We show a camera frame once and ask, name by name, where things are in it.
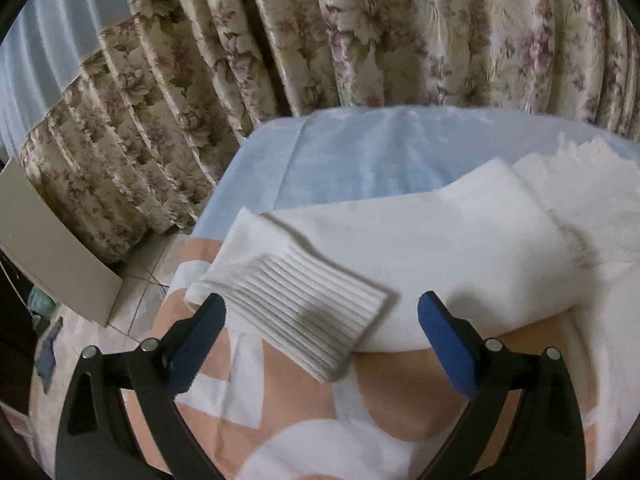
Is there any white knit sweater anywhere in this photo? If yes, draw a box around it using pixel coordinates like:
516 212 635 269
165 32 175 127
186 139 639 382

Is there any blue cloth on floor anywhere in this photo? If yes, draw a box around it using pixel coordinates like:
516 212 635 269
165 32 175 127
35 316 64 394

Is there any orange blue printed bedsheet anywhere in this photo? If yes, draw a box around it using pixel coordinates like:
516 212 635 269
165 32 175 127
152 106 639 479

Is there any beige board panel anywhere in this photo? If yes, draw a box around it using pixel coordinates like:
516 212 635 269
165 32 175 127
0 159 122 326

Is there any floral blue curtain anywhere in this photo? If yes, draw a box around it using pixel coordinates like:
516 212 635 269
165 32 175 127
1 0 639 263

